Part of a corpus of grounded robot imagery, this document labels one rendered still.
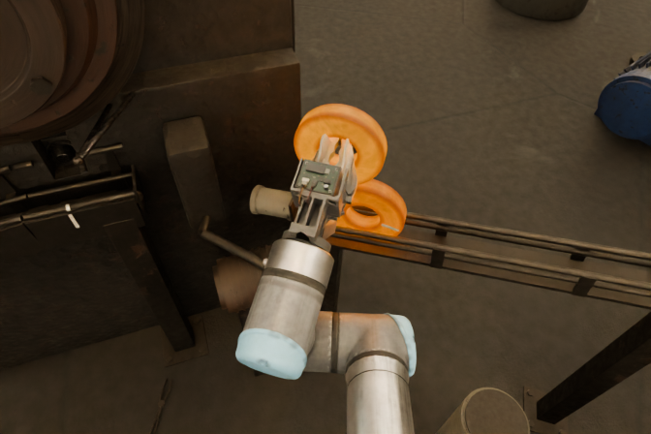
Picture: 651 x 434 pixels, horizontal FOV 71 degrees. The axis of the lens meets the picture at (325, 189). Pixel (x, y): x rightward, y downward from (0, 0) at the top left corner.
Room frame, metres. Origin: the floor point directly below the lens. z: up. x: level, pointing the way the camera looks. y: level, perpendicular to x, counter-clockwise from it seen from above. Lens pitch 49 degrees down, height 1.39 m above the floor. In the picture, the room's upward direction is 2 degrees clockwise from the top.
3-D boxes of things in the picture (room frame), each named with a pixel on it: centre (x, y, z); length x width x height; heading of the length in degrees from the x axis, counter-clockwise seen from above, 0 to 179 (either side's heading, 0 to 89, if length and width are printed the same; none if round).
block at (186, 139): (0.63, 0.27, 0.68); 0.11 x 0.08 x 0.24; 21
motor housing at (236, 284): (0.53, 0.13, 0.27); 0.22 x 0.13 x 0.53; 111
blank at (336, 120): (0.55, -0.02, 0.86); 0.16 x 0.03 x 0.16; 76
